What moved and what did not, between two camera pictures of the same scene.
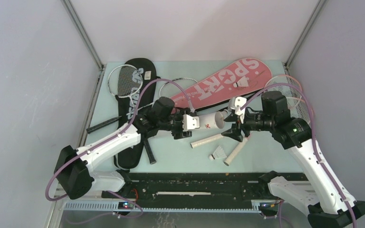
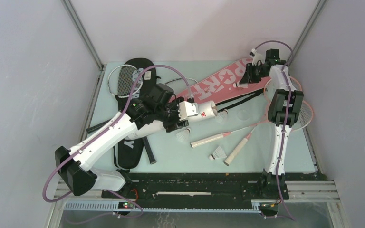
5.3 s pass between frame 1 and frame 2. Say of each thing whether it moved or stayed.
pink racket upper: stayed
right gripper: moved
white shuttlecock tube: moved
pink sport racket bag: stayed
